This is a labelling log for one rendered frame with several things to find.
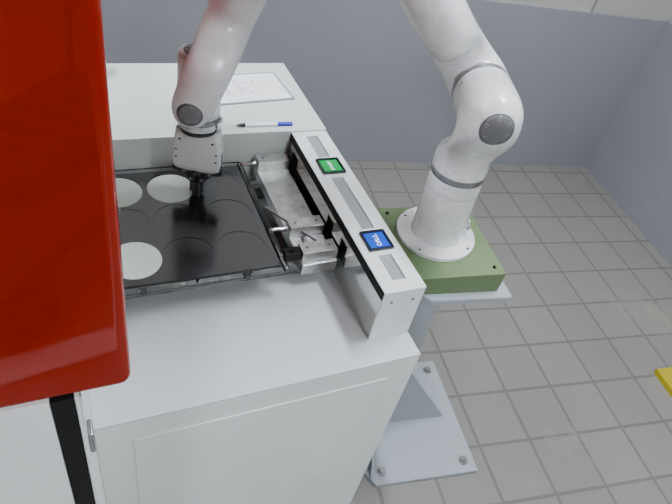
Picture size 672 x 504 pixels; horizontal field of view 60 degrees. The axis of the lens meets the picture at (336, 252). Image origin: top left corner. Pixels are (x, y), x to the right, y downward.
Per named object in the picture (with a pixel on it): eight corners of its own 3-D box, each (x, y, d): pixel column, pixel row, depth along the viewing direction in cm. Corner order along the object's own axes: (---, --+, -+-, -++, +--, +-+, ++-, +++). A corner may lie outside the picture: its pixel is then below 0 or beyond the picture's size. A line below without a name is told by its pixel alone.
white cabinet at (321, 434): (122, 596, 150) (93, 432, 96) (84, 314, 211) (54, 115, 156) (347, 519, 176) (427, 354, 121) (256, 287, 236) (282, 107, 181)
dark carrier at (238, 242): (101, 293, 107) (101, 291, 106) (82, 178, 128) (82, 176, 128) (280, 267, 120) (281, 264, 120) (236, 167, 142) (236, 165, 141)
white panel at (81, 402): (89, 559, 82) (49, 403, 55) (52, 195, 133) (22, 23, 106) (113, 552, 83) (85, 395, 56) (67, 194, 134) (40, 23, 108)
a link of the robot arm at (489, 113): (478, 159, 133) (516, 60, 117) (496, 211, 120) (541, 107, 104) (427, 152, 132) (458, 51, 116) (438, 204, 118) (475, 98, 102)
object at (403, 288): (368, 340, 120) (385, 294, 111) (284, 177, 155) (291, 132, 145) (408, 332, 124) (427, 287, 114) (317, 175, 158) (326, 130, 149)
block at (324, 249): (301, 263, 124) (303, 253, 122) (296, 252, 126) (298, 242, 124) (335, 258, 127) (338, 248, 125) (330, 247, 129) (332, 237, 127)
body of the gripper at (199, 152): (227, 117, 122) (224, 161, 130) (178, 107, 121) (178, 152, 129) (220, 136, 116) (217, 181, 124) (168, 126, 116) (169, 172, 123)
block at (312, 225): (289, 237, 129) (291, 227, 127) (284, 227, 131) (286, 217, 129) (322, 233, 132) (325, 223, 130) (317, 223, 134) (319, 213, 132)
